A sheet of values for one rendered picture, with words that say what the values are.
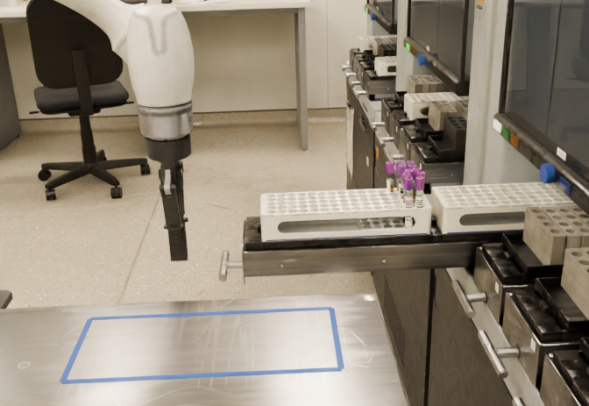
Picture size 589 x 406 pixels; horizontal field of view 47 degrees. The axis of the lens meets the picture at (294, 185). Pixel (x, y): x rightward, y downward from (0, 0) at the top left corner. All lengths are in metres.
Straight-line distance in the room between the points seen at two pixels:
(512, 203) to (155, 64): 0.65
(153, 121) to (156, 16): 0.17
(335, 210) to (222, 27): 3.56
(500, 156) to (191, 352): 0.72
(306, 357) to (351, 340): 0.07
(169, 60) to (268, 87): 3.66
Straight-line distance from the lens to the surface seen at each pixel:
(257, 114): 4.78
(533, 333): 0.99
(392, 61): 2.41
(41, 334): 1.00
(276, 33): 4.67
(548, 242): 1.11
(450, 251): 1.21
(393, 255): 1.20
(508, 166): 1.34
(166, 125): 1.12
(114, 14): 1.25
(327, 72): 4.73
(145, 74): 1.10
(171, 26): 1.10
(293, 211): 1.18
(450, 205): 1.21
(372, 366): 0.87
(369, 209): 1.19
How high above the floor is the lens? 1.34
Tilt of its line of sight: 21 degrees down
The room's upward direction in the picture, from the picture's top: 2 degrees counter-clockwise
